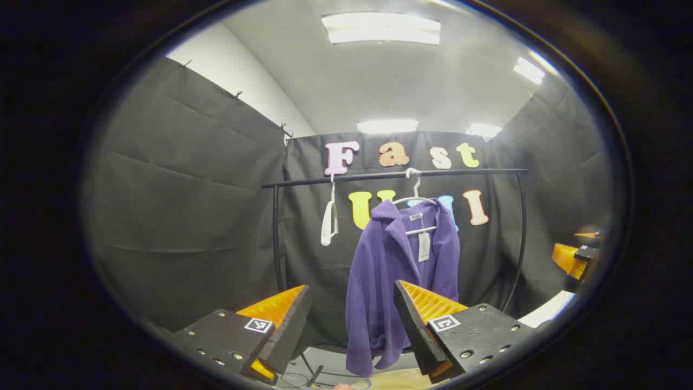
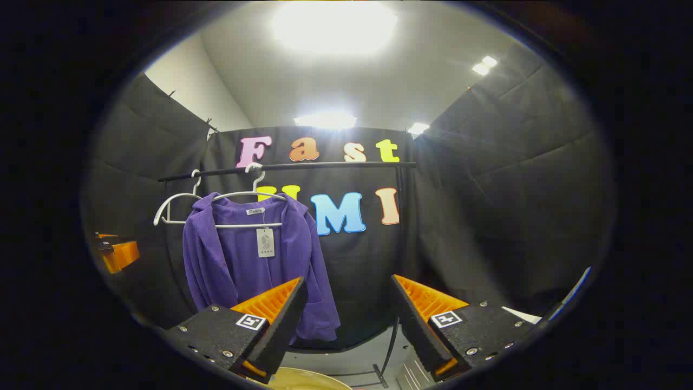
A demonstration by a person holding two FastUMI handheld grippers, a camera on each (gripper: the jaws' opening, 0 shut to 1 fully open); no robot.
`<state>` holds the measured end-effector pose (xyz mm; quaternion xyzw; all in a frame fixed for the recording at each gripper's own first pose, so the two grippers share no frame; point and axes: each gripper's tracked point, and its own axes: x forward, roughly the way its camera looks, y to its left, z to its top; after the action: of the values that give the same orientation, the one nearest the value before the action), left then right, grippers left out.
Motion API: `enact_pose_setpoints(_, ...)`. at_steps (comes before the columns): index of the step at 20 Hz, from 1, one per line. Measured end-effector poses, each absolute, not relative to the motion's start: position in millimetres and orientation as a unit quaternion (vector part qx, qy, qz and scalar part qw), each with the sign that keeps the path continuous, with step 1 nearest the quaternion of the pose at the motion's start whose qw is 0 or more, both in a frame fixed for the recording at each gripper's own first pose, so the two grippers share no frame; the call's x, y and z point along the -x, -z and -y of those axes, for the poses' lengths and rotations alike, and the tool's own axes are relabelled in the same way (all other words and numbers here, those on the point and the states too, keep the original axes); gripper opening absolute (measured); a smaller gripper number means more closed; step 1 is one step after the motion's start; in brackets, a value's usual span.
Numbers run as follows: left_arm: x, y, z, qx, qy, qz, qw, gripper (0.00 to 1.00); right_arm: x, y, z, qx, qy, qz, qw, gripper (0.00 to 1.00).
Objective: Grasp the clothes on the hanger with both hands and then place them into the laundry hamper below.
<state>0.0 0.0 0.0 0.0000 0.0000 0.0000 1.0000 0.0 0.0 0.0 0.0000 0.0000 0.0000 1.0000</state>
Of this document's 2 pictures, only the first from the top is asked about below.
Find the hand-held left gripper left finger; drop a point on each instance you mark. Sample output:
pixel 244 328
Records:
pixel 289 336

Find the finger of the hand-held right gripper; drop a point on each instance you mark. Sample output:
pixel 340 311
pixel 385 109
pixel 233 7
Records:
pixel 566 259
pixel 589 235

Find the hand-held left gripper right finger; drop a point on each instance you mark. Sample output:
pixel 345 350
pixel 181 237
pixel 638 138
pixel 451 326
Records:
pixel 417 330

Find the cream round laundry hamper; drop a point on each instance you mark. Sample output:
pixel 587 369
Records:
pixel 395 381

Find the purple knit jacket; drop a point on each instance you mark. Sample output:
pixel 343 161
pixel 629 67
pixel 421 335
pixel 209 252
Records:
pixel 379 271

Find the white plastic clothes hanger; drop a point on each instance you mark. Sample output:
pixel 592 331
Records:
pixel 416 187
pixel 326 227

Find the black metal clothes rack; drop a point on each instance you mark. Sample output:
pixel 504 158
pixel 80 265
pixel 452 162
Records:
pixel 379 176

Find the small ceiling light panel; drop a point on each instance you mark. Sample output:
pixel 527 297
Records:
pixel 529 70
pixel 483 130

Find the black backdrop cloth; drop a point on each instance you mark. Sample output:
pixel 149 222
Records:
pixel 189 189

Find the long ceiling light strip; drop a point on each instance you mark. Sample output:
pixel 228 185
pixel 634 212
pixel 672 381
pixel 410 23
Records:
pixel 387 127

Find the large rectangular ceiling light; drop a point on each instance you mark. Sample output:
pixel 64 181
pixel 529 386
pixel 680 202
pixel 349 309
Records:
pixel 379 27

